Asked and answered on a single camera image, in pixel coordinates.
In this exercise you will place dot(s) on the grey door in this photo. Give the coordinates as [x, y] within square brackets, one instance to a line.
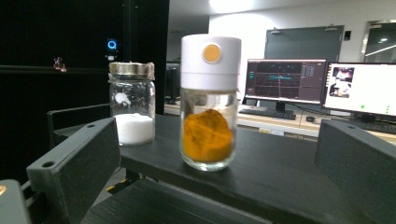
[303, 43]

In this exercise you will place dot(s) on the black keyboard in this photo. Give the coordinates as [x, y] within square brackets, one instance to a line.
[267, 113]
[373, 127]

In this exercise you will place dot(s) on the orange powder jar white lid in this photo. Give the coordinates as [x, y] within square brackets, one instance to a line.
[208, 137]

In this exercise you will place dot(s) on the white powder jar silver lid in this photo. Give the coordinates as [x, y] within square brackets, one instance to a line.
[134, 129]

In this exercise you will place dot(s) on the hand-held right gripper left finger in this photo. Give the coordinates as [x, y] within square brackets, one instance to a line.
[77, 161]

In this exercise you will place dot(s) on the light wooden office desk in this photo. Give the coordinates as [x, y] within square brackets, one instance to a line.
[280, 126]

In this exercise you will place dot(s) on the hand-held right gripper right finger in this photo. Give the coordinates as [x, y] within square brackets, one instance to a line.
[361, 165]

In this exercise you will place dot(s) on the dark screen monitor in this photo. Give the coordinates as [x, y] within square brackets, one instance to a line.
[283, 81]

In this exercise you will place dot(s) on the black two-tier shelf rack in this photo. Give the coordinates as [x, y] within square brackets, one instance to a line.
[274, 168]

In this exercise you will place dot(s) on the black curtain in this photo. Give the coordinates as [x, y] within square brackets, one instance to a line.
[46, 37]

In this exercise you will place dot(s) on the black computer mouse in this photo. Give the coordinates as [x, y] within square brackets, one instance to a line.
[310, 118]

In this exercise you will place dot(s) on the white screen monitor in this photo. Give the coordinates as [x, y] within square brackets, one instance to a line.
[364, 90]

